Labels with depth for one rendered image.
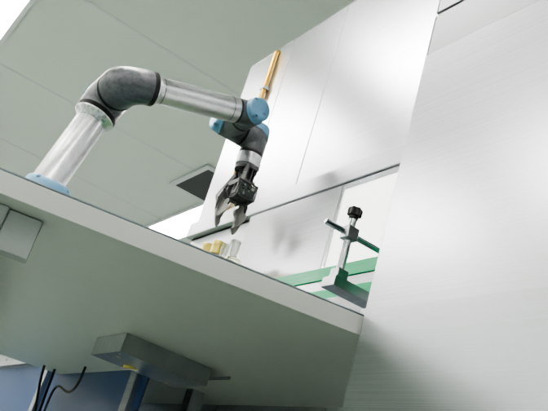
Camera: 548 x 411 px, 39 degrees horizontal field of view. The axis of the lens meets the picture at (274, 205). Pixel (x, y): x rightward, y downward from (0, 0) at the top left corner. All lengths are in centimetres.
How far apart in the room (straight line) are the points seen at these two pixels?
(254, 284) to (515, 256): 38
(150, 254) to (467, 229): 45
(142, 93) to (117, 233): 103
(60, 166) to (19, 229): 95
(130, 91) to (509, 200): 126
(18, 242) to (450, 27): 81
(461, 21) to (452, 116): 21
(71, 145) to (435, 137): 113
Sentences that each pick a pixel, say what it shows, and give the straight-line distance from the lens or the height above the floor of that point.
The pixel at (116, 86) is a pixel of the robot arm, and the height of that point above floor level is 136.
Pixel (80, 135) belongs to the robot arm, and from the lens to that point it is 215.
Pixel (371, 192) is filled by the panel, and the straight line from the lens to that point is 201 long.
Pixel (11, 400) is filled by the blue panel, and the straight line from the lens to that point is 307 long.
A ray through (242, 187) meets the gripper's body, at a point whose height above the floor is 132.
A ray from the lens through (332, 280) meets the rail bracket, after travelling 143.
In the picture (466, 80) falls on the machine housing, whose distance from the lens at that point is 131.
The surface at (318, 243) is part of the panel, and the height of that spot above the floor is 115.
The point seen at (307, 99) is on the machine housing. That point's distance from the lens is 266.
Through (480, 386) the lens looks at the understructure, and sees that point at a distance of 100.
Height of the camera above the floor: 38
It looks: 23 degrees up
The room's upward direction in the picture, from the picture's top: 17 degrees clockwise
